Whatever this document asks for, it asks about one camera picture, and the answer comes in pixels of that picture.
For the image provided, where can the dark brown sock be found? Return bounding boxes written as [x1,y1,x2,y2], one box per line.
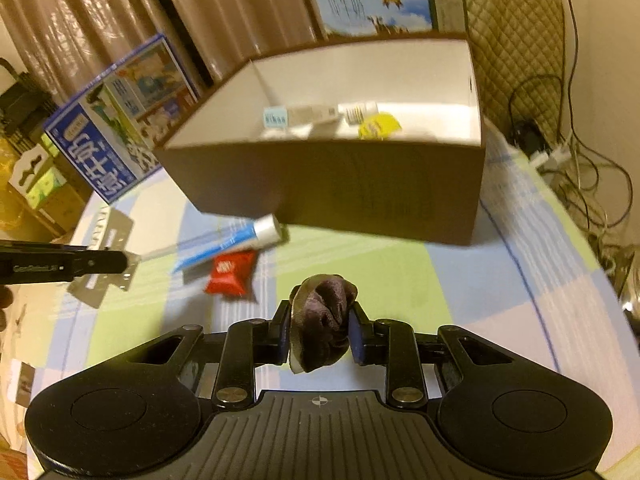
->
[288,274,358,374]

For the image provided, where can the green white medicine box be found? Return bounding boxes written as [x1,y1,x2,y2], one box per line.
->
[262,105,340,129]

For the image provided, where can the white pill bottle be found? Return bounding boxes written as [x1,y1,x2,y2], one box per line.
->
[337,101,378,126]

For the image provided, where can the person's left hand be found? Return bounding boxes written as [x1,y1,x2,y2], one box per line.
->
[0,285,14,332]

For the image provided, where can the white plastic comb holder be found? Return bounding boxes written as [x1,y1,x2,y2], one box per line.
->
[67,207,140,309]

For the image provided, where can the red snack packet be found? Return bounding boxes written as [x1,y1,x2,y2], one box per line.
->
[204,249,257,297]

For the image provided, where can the blue white toothpaste tube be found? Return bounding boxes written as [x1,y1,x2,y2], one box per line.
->
[169,214,284,275]

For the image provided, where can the blue milk carton box left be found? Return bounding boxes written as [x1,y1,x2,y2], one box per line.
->
[44,34,198,204]

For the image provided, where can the checked blue green tablecloth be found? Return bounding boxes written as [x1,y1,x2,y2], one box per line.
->
[1,128,639,479]

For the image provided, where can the brown cardboard storage box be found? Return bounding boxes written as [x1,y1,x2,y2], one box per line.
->
[155,32,486,245]

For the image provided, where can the yellow round object in box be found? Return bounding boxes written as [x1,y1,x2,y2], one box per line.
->
[358,113,401,140]

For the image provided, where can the brown curtain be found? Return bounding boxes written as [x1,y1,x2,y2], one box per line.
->
[1,0,322,103]

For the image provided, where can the steel pot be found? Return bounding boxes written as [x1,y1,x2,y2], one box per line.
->
[617,252,639,335]

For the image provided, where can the light blue cow milk box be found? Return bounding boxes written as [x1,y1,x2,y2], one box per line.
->
[314,0,468,37]

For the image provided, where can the beige quilted chair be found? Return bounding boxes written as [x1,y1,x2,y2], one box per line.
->
[465,0,565,145]

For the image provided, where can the black cables and power strip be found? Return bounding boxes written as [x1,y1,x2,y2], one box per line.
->
[506,0,637,271]

